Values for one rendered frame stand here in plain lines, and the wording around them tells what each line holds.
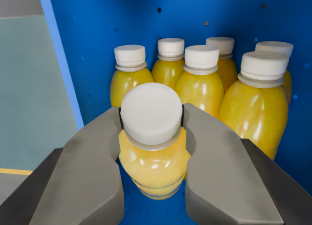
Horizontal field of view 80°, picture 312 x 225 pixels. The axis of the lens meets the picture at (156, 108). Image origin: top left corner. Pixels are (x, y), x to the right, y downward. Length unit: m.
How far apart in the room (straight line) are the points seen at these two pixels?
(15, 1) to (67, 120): 1.26
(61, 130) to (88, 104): 1.50
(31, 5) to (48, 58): 0.97
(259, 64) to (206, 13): 0.16
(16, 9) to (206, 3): 0.35
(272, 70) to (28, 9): 0.47
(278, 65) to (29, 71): 1.51
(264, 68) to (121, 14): 0.19
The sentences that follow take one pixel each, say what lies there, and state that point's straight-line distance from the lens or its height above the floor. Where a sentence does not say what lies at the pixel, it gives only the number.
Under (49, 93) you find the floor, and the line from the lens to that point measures 1.59.
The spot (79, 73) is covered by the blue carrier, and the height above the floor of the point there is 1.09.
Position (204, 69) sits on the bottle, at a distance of 0.22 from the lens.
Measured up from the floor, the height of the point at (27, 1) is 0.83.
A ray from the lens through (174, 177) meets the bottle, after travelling 0.16.
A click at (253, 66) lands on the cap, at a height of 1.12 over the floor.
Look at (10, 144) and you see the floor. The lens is 2.04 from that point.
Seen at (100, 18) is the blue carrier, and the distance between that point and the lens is 0.27.
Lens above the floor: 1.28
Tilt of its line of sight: 61 degrees down
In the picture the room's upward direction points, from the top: 176 degrees clockwise
